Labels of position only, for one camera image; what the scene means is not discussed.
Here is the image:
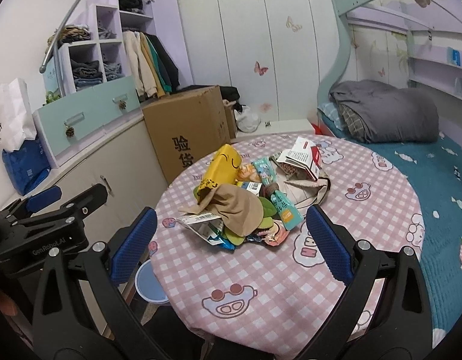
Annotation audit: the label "red white carton box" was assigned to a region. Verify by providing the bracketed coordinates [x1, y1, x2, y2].
[277, 136, 320, 181]

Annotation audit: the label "white trash bin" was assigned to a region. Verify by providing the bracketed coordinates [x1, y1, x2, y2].
[134, 260, 168, 305]

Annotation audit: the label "blue shopping bag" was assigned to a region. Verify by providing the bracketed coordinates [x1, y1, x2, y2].
[2, 137, 51, 196]

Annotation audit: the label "mint drawer unit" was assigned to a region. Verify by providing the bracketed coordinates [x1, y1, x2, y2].
[33, 76, 140, 168]

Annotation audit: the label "white paper bag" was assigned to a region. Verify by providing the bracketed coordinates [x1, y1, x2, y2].
[0, 78, 37, 153]

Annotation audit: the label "cream base cabinet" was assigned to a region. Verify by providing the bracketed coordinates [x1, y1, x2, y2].
[0, 114, 168, 241]

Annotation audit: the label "pink checkered tablecloth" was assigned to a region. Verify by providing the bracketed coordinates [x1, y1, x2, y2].
[150, 136, 425, 359]

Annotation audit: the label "teal snack packet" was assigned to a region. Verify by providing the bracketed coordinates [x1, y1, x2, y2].
[270, 189, 303, 231]

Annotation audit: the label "lilac open shelf wardrobe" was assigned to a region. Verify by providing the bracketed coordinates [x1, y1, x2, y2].
[42, 0, 194, 96]

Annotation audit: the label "teal candy print bedsheet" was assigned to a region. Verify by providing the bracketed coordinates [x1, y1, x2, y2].
[316, 131, 462, 345]

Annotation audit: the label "large cardboard box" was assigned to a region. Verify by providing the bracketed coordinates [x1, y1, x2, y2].
[142, 86, 231, 183]

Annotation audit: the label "hanging clothes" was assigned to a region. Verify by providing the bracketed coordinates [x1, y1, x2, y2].
[122, 31, 180, 100]

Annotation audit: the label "yellow snack bag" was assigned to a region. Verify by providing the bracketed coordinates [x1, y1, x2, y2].
[196, 144, 242, 202]

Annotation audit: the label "plaid pillow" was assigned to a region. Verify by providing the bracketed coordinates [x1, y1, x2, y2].
[338, 103, 365, 141]

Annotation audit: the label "grey folded blanket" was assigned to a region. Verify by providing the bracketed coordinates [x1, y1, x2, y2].
[329, 80, 439, 144]

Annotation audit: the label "red white storage box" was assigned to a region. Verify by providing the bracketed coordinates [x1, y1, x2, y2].
[231, 119, 316, 143]

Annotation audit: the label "white plastic bag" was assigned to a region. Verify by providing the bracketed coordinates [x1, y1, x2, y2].
[234, 106, 261, 133]

